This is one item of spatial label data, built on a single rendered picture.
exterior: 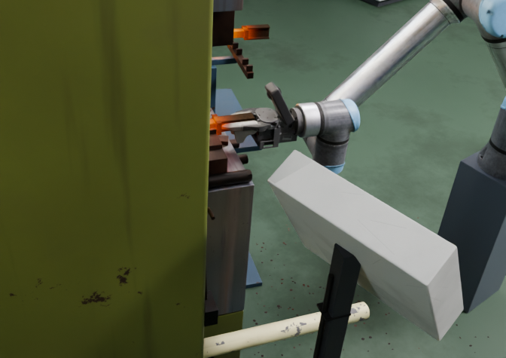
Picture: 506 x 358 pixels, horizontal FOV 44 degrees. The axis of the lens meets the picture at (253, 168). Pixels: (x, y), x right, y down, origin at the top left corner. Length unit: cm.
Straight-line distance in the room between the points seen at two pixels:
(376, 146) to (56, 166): 260
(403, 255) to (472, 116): 298
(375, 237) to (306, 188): 15
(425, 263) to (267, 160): 228
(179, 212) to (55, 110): 30
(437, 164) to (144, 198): 249
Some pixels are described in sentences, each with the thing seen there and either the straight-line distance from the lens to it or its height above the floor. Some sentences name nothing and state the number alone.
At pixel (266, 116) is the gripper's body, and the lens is 161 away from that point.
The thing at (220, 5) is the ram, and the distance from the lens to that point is 125.
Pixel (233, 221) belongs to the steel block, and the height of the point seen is 81.
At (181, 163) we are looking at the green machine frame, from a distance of 107.
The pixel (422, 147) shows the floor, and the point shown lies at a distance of 354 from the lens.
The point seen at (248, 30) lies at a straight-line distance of 222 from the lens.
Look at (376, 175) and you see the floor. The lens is 323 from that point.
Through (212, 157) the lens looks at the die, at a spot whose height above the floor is 98.
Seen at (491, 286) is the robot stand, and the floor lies 8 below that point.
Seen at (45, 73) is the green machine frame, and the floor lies 141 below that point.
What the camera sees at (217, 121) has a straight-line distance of 157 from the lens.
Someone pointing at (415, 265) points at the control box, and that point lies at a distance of 100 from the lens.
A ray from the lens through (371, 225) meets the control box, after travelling 104.
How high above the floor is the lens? 183
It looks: 36 degrees down
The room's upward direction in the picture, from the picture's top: 5 degrees clockwise
